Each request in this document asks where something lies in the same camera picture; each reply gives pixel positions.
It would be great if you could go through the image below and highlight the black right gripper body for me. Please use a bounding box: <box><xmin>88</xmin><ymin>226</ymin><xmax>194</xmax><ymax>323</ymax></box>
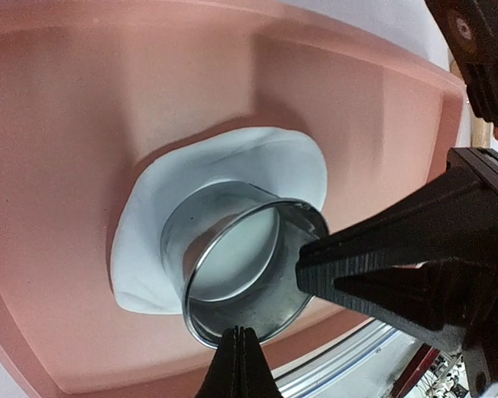
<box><xmin>426</xmin><ymin>0</ymin><xmax>498</xmax><ymax>127</ymax></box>

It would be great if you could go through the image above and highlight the white dough piece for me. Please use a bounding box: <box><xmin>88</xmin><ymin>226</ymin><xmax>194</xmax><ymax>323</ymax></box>
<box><xmin>110</xmin><ymin>127</ymin><xmax>328</xmax><ymax>315</ymax></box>

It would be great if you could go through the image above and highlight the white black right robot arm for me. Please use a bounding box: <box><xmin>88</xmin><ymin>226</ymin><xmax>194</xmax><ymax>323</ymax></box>
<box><xmin>295</xmin><ymin>148</ymin><xmax>498</xmax><ymax>397</ymax></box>

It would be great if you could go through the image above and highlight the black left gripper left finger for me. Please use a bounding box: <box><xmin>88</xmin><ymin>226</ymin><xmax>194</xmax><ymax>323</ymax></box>
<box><xmin>195</xmin><ymin>326</ymin><xmax>240</xmax><ymax>398</ymax></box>

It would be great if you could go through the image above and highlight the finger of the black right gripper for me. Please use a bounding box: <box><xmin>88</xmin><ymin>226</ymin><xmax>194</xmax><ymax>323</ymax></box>
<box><xmin>295</xmin><ymin>148</ymin><xmax>498</xmax><ymax>353</ymax></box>

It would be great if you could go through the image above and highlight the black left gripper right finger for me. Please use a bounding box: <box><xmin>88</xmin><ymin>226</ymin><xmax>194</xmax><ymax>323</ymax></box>
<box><xmin>239</xmin><ymin>328</ymin><xmax>281</xmax><ymax>398</ymax></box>

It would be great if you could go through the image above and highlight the round steel cutter ring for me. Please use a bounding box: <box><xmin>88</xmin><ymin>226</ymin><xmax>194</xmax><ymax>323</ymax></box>
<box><xmin>159</xmin><ymin>180</ymin><xmax>331</xmax><ymax>349</ymax></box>

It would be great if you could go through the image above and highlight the wooden rolling pin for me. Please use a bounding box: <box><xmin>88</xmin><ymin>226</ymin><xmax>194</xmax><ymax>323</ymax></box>
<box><xmin>450</xmin><ymin>57</ymin><xmax>493</xmax><ymax>149</ymax></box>

